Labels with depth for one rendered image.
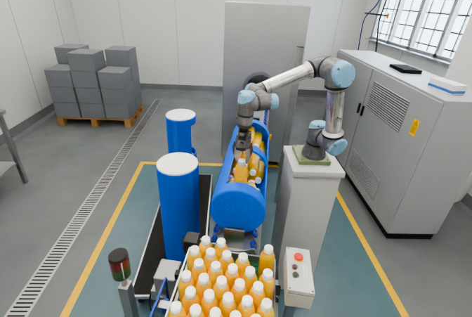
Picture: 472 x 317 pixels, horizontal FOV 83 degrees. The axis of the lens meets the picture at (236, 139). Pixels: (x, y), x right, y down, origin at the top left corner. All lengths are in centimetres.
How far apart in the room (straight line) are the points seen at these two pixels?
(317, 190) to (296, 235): 41
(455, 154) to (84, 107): 484
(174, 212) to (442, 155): 219
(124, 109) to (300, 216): 361
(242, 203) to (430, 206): 213
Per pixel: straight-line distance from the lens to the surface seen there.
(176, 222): 203
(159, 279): 148
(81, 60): 480
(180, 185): 182
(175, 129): 255
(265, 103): 123
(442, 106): 255
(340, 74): 137
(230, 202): 137
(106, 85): 476
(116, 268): 108
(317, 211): 191
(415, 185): 286
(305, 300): 122
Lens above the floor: 206
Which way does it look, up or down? 28 degrees down
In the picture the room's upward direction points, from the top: 3 degrees clockwise
